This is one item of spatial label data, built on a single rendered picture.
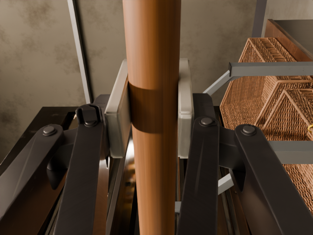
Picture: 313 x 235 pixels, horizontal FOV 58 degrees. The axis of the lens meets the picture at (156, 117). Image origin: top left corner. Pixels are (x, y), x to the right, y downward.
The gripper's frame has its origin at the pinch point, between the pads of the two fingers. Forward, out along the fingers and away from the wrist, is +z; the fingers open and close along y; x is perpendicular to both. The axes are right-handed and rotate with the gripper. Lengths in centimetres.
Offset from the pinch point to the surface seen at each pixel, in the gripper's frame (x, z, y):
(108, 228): -79, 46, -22
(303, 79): -45, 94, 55
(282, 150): -34, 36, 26
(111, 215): -79, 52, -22
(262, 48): -45, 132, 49
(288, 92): -45, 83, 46
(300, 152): -35, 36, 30
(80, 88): -187, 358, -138
